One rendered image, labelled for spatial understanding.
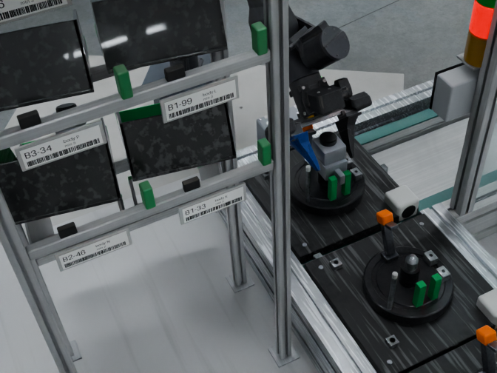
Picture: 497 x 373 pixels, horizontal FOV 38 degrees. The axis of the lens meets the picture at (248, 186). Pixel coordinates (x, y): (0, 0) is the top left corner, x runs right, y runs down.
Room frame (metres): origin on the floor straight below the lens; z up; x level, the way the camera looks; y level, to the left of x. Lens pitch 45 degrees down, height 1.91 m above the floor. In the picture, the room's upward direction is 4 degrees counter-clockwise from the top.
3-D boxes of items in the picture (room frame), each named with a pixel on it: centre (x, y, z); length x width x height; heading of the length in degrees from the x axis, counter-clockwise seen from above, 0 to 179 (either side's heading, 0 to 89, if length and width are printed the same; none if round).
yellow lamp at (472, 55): (0.88, -0.36, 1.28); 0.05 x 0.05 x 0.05
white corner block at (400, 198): (0.86, -0.27, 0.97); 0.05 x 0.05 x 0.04; 23
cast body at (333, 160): (0.90, -0.15, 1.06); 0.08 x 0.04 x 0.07; 23
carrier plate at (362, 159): (0.91, -0.14, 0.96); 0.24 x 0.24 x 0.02; 23
